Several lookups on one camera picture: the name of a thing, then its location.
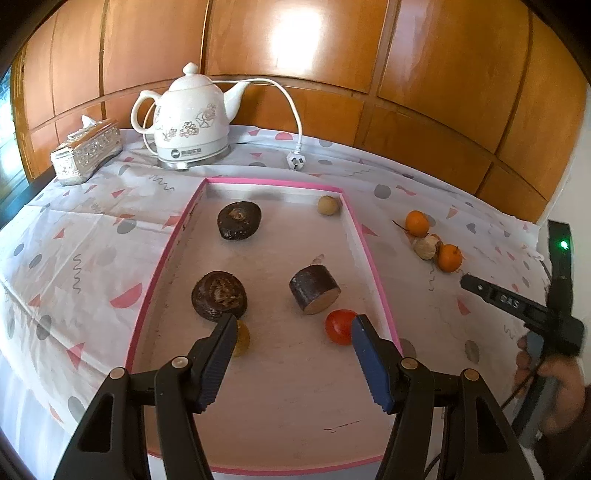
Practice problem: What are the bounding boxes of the small longan fruit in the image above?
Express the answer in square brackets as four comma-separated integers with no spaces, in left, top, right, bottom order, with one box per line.
[317,195,341,216]
[232,320,250,358]

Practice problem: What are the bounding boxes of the white power cord with plug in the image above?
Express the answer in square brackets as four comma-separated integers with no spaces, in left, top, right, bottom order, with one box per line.
[141,77,307,172]

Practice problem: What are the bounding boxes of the window frame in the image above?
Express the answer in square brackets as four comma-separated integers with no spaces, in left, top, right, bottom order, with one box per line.
[0,69,28,211]

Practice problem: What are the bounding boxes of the orange mandarin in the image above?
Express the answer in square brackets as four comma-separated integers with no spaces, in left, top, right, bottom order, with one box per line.
[405,210,430,238]
[437,244,463,273]

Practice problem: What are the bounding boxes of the white ceramic electric kettle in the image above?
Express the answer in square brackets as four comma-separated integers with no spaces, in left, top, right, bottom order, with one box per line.
[130,62,249,170]

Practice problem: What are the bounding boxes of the silver tissue box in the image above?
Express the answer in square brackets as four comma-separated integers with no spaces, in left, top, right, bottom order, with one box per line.
[50,115,123,186]

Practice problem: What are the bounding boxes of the small orange carrot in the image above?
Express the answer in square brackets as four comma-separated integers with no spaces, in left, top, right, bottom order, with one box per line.
[431,234,443,250]

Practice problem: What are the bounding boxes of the red tomato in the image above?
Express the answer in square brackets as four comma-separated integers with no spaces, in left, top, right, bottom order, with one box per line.
[325,309,356,346]

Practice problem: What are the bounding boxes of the person's right hand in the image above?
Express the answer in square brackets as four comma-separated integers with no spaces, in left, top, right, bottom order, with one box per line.
[514,336,588,437]

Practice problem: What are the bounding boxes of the patterned white tablecloth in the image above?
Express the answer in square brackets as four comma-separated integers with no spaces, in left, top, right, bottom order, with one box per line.
[1,127,547,479]

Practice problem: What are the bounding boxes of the pink shallow tray box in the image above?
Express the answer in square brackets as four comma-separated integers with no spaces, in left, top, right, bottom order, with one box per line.
[127,178,398,475]

